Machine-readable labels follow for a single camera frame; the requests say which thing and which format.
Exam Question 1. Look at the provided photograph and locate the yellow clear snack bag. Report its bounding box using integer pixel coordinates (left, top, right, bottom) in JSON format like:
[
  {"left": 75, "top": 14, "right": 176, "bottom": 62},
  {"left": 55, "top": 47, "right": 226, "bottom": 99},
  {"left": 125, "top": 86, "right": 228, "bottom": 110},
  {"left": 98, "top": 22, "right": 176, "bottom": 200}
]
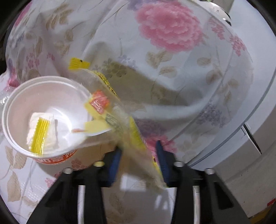
[{"left": 68, "top": 57, "right": 166, "bottom": 189}]

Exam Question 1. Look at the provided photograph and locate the white refrigerator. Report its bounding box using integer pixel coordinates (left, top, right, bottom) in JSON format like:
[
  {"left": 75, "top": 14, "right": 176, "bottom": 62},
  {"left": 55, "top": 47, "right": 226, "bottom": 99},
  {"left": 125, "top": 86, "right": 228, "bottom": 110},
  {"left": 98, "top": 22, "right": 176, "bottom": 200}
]
[{"left": 189, "top": 1, "right": 275, "bottom": 217}]

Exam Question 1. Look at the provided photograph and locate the orange white noodle bowl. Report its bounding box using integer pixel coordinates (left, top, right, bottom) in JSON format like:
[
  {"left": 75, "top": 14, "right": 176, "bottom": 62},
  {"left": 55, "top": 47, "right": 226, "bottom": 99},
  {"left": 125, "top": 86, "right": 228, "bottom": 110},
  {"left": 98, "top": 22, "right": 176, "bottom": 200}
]
[{"left": 1, "top": 76, "right": 91, "bottom": 165}]

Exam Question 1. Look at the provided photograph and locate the clear crumpled plastic film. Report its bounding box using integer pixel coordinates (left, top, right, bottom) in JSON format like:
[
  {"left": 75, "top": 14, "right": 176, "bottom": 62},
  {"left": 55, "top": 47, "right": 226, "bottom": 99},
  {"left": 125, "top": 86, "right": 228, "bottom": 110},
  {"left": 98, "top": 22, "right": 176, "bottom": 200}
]
[{"left": 0, "top": 86, "right": 13, "bottom": 108}]

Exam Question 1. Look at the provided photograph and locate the floral cloth cover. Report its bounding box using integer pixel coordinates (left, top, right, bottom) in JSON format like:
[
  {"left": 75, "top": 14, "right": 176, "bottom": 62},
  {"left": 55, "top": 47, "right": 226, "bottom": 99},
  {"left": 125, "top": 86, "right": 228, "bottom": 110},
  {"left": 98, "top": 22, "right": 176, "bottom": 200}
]
[{"left": 1, "top": 1, "right": 254, "bottom": 223}]

